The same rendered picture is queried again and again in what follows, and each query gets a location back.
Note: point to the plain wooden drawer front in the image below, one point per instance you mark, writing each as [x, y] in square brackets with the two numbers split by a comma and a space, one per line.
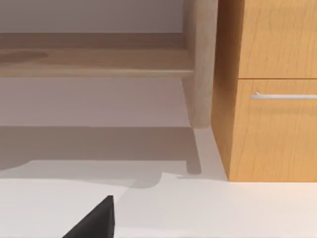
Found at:
[277, 37]

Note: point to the orange wooden cupboard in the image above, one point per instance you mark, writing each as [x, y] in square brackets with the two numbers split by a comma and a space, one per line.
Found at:
[225, 99]

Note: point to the pale wooden open shelf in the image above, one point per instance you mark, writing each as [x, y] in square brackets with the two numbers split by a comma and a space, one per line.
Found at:
[99, 62]

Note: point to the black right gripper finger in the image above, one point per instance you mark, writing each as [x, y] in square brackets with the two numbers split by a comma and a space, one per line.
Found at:
[99, 220]

